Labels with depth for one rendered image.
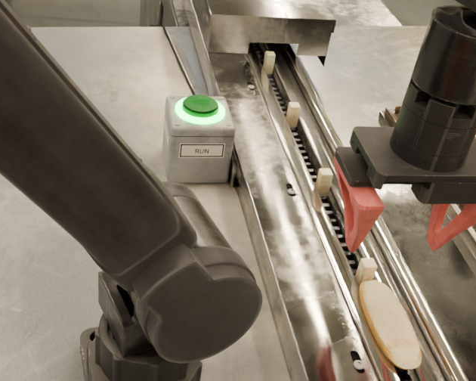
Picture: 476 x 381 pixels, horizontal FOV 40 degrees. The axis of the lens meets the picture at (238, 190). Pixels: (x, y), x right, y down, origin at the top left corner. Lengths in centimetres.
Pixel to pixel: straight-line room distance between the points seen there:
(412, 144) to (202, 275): 19
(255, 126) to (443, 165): 33
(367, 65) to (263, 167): 42
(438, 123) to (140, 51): 62
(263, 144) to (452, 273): 25
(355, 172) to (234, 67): 43
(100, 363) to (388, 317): 25
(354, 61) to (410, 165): 60
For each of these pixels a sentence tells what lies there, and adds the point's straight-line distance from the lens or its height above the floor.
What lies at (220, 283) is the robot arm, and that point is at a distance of 40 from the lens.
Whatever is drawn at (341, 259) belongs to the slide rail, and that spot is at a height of 85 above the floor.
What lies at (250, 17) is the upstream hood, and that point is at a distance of 92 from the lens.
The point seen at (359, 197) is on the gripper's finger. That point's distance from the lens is 49.
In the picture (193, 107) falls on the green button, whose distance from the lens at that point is 71.
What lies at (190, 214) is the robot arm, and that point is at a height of 99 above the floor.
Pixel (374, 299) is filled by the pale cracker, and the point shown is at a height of 86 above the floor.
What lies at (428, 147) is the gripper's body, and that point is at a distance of 49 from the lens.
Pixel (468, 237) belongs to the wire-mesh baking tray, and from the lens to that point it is 65.
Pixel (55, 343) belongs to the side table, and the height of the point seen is 82.
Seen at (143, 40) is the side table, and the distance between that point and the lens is 105.
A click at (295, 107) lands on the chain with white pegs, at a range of 82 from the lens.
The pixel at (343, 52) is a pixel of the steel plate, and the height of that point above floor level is 82.
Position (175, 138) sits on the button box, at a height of 88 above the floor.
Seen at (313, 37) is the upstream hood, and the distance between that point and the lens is 96.
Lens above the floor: 127
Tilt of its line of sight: 37 degrees down
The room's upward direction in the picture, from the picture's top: 9 degrees clockwise
